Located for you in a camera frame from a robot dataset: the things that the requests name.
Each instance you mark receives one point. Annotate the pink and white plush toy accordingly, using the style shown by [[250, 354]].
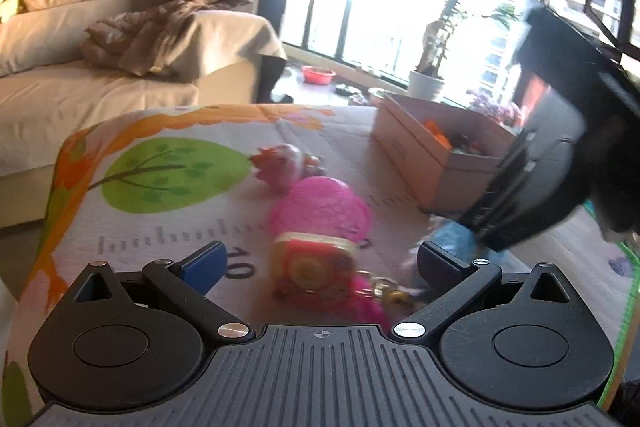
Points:
[[282, 164]]

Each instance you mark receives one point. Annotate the small succulent pots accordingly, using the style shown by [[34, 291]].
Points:
[[357, 96]]

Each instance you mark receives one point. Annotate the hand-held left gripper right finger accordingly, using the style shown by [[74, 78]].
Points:
[[440, 264]]

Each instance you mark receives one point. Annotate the printed play mat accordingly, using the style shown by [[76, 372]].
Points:
[[150, 227]]

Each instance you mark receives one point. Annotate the gold pink small toy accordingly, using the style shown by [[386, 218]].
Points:
[[370, 304]]

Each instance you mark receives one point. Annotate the white plant pot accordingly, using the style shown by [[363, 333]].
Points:
[[425, 86]]

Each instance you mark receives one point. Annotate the beige sofa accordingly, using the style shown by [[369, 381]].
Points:
[[75, 107]]

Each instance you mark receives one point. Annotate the red basin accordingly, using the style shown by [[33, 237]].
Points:
[[318, 75]]

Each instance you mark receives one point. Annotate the purple flowers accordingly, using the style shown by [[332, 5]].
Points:
[[495, 109]]

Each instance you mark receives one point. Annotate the cardboard box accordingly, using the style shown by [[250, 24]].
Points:
[[425, 157]]

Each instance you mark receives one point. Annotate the crumpled beige blanket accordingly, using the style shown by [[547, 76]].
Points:
[[150, 37]]

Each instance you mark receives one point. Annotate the orange toy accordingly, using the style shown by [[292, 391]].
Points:
[[436, 133]]

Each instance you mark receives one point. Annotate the light blue toy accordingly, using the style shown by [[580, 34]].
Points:
[[452, 239]]

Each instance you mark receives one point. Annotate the pink plastic basket toy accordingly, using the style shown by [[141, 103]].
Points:
[[320, 207]]

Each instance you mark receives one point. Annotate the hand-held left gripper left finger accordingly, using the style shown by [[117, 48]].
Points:
[[202, 268]]

